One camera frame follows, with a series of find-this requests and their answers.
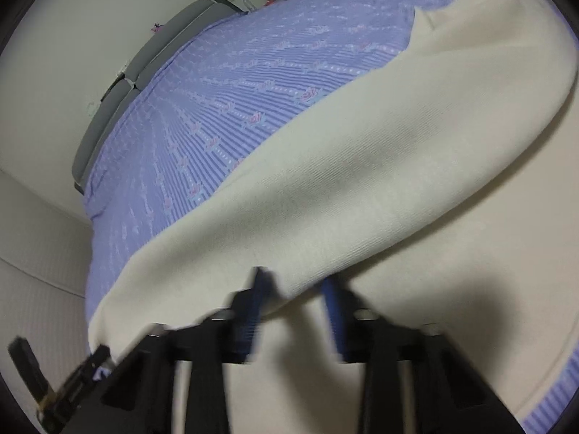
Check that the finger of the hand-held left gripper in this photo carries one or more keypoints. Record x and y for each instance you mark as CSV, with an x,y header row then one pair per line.
x,y
88,366
27,364

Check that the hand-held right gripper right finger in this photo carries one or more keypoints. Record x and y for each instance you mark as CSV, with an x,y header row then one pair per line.
x,y
332,321

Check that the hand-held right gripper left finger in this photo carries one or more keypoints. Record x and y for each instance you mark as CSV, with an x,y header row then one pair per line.
x,y
260,300

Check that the cream knit pants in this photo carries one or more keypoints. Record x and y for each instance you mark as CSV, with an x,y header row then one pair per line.
x,y
384,181

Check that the purple floral bedspread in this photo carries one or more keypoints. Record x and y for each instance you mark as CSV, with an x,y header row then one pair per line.
x,y
253,90

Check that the grey padded headboard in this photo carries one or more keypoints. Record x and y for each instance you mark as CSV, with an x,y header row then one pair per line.
x,y
135,68

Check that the clear plastic bottle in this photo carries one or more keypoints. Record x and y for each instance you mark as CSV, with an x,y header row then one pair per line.
x,y
246,3

